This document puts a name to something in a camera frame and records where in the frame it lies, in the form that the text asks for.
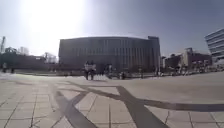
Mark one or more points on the dark wide building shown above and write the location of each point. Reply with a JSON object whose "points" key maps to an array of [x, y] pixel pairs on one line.
{"points": [[110, 51]]}

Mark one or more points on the group of people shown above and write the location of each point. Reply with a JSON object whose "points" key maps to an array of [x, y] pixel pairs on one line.
{"points": [[90, 68]]}

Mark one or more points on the grey paved plaza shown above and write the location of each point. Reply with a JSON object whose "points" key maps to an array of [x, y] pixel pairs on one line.
{"points": [[100, 100]]}

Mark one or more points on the row of parked bicycles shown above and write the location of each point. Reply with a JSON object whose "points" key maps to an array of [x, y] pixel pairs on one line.
{"points": [[180, 70]]}

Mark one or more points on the brown low building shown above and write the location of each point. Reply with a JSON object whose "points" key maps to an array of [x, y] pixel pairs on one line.
{"points": [[188, 59]]}

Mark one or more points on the low dark building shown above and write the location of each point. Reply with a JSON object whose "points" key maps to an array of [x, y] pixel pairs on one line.
{"points": [[23, 61]]}

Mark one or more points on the white striped building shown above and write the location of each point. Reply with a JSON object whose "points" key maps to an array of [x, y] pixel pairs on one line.
{"points": [[216, 43]]}

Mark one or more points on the person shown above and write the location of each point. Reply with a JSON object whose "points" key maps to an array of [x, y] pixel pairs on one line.
{"points": [[4, 67]]}

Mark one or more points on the construction crane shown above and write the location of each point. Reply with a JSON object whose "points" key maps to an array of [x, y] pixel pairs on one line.
{"points": [[2, 43]]}

